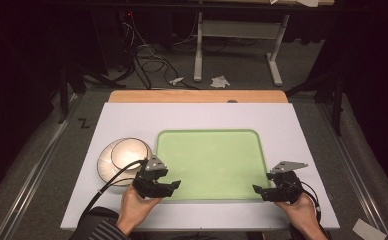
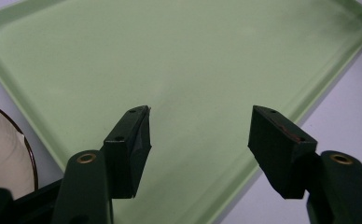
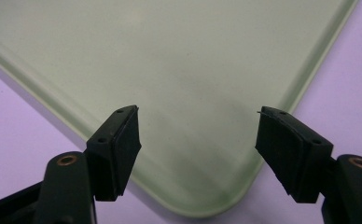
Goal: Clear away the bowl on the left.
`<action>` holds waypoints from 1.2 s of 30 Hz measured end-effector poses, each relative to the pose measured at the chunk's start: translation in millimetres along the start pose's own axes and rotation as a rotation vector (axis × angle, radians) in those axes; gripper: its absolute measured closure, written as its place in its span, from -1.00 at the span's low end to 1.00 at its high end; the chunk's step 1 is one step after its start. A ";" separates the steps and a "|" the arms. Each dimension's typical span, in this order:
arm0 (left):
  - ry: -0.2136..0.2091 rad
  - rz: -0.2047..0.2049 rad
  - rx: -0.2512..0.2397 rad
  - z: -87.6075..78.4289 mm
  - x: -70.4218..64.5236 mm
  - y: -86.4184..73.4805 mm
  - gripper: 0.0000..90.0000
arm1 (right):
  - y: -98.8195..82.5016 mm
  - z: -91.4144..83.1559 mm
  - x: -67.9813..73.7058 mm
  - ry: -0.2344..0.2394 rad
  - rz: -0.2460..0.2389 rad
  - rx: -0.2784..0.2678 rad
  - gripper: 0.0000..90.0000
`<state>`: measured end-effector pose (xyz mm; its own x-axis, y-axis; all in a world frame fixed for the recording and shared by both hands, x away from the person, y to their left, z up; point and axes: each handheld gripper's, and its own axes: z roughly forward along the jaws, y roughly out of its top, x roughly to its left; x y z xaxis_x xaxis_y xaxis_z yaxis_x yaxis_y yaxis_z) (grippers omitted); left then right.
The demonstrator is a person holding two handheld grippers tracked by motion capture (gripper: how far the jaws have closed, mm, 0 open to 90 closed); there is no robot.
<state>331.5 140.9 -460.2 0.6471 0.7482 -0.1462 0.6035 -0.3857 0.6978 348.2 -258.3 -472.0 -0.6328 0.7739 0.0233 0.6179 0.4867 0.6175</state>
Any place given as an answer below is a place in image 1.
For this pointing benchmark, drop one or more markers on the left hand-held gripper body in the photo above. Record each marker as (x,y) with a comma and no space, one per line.
(150,173)

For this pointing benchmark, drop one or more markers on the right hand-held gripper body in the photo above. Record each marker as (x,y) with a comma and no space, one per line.
(287,183)

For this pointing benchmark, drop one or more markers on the person's right hand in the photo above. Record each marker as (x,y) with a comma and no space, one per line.
(298,213)

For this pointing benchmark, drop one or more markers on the person's left hand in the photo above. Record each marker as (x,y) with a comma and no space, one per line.
(133,208)

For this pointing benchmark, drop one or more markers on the white bowl dark rim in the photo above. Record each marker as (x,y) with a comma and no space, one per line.
(128,152)

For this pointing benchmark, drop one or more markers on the white ribbed plate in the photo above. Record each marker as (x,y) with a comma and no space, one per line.
(106,165)

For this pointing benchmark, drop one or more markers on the green plastic tray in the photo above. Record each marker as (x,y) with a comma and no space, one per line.
(212,163)

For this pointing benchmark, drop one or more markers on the white table cover sheet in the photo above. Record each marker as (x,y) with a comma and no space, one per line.
(198,116)

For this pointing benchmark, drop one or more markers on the flat white paper sheet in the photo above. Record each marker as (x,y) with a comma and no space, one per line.
(368,230)

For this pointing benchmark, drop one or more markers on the small white paper scrap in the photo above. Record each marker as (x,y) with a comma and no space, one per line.
(176,80)

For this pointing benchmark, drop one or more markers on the black metal stand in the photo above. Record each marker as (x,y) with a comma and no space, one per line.
(65,90)
(338,100)

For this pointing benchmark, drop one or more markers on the crumpled white paper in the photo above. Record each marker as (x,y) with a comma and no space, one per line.
(220,82)

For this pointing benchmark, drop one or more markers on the metal floor rail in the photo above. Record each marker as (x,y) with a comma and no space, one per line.
(355,166)
(32,186)

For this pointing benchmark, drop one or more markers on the white metal desk frame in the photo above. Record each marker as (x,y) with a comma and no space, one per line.
(235,29)

